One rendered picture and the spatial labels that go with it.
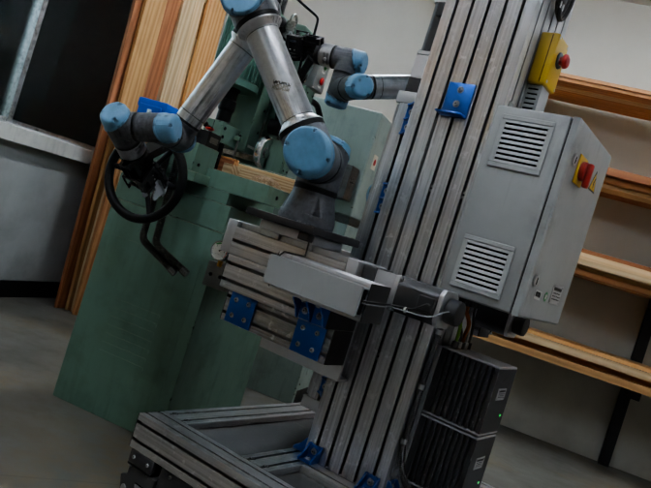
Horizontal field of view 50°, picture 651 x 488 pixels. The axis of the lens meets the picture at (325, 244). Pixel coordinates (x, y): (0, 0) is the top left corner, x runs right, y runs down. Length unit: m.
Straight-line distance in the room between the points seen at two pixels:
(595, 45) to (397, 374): 3.35
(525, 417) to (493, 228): 2.99
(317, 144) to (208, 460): 0.79
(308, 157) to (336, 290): 0.33
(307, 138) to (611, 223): 3.14
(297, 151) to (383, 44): 3.36
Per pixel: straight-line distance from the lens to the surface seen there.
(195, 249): 2.32
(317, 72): 2.75
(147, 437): 1.90
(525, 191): 1.69
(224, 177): 2.30
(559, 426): 4.60
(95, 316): 2.51
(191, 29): 4.53
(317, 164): 1.65
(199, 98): 1.93
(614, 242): 4.56
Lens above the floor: 0.82
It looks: 1 degrees down
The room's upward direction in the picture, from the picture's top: 17 degrees clockwise
